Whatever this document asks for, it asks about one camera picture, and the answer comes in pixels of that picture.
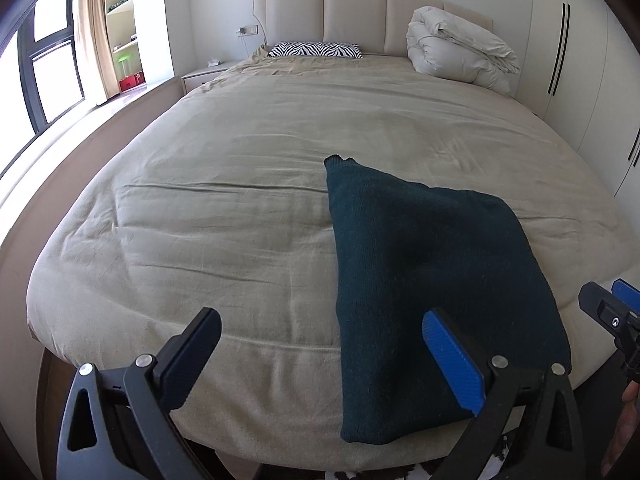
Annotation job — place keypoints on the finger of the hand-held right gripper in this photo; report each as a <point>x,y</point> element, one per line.
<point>600,305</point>
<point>627,292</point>

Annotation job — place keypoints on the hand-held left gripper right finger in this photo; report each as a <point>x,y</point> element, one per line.
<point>452,360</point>

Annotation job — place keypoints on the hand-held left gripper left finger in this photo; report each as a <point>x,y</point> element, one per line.
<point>190,355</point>

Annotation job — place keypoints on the dark teal knit sweater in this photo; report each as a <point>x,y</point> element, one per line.
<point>425,240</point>

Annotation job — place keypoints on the person's right hand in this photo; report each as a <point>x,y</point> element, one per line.
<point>627,425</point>

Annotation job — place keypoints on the cowhide rug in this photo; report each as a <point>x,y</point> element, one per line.
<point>350,475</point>

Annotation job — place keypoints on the bed with beige cover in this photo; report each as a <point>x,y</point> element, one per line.
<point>225,160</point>

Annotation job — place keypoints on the white wardrobe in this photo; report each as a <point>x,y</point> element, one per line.
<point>590,85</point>

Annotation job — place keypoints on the white window bench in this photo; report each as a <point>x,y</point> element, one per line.
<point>125,110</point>

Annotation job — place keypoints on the white nightstand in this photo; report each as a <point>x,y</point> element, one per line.
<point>205,77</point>

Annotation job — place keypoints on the red box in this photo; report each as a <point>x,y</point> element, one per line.
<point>132,82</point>

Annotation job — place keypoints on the green lamp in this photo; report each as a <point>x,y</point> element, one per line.
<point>122,62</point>

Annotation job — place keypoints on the folded white duvet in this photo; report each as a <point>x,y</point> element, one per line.
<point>450,45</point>

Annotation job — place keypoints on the black framed window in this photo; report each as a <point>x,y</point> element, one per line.
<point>50,70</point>

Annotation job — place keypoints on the zebra print pillow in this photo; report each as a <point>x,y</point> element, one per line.
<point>315,50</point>

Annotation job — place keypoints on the beige curtain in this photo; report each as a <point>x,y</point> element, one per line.
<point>95,25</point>

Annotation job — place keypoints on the beige padded headboard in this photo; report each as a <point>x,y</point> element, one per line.
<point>350,10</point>

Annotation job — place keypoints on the white wall shelf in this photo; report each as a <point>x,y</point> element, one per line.
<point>122,25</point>

